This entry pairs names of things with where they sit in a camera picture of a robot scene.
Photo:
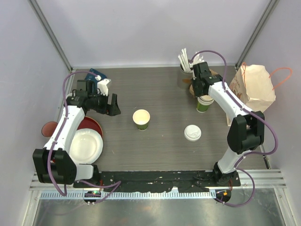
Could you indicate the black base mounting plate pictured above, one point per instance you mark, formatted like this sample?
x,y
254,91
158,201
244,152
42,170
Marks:
x,y
163,181

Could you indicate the white plastic lid stack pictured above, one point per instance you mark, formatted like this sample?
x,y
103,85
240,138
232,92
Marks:
x,y
192,133

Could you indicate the pink floral mug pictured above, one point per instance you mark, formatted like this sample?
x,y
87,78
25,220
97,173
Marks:
x,y
49,128

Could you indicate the white slotted cable duct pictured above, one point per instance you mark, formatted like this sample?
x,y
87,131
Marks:
x,y
86,194

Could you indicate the white paper plate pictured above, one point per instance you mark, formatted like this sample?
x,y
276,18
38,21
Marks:
x,y
86,146

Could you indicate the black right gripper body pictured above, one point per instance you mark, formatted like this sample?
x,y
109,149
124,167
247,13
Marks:
x,y
196,92

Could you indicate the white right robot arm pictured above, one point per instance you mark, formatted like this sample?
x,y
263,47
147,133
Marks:
x,y
246,132

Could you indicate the grey straw holder cup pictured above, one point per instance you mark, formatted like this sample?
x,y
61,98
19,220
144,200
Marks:
x,y
184,78

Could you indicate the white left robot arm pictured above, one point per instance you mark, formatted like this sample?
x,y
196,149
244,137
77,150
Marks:
x,y
53,162

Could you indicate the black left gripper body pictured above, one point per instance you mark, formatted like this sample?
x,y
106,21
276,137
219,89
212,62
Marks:
x,y
99,103

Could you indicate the brown pulp cup carrier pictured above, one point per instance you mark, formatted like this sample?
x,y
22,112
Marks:
x,y
202,81

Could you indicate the bear print paper bag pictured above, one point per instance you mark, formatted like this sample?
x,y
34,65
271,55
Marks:
x,y
253,86

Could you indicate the blue ceramic dish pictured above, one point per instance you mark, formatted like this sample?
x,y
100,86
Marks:
x,y
89,76

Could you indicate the stacked green paper cups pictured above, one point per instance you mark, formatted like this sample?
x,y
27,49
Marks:
x,y
204,103

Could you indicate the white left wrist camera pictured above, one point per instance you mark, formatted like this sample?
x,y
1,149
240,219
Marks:
x,y
103,85

